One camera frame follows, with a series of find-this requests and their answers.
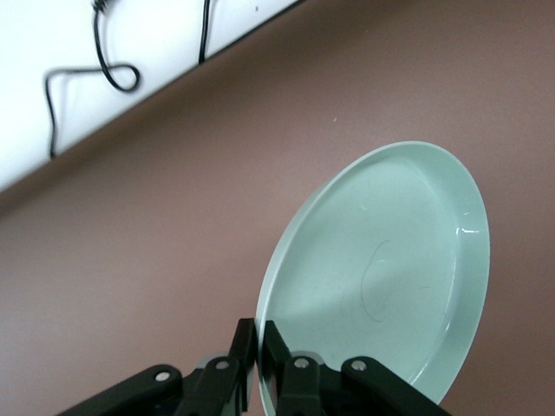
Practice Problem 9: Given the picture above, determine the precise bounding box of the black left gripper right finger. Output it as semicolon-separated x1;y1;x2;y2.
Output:
263;319;452;416

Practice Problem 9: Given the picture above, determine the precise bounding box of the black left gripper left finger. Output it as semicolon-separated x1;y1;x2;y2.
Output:
54;318;257;416

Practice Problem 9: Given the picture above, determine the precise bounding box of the pale green plastic plate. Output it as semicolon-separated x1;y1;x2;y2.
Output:
255;140;493;416

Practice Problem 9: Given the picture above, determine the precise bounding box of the brown table cover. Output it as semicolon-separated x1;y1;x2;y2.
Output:
0;0;555;416

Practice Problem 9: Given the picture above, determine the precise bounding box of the black looped cable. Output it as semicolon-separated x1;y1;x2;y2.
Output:
45;0;142;158

